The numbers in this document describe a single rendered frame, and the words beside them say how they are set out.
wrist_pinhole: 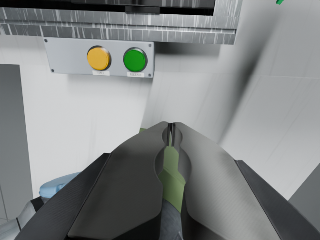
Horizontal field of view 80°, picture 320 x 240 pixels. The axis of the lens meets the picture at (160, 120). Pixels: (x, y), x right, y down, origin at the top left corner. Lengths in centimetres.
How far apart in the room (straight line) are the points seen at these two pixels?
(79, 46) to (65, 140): 34
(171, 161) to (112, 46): 28
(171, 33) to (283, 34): 27
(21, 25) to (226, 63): 43
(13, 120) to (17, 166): 52
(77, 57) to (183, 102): 28
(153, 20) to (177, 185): 32
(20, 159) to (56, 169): 148
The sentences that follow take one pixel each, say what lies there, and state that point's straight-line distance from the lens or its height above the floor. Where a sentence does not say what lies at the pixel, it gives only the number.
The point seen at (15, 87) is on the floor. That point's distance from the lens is 182.
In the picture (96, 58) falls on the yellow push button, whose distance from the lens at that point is 40.
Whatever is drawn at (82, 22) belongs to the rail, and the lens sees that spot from 41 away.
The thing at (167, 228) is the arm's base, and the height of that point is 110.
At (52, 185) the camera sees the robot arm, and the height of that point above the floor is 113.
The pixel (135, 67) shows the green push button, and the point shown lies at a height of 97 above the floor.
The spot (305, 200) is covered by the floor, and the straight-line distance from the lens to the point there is 249.
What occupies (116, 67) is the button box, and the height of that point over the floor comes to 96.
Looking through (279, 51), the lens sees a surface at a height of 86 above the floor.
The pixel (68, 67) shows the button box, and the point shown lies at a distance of 44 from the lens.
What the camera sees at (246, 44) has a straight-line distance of 52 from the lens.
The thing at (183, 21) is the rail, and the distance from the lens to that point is 38.
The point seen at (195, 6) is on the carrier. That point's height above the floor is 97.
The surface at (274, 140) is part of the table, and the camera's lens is 66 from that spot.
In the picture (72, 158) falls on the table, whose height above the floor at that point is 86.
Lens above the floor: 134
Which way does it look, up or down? 62 degrees down
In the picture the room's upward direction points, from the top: 175 degrees counter-clockwise
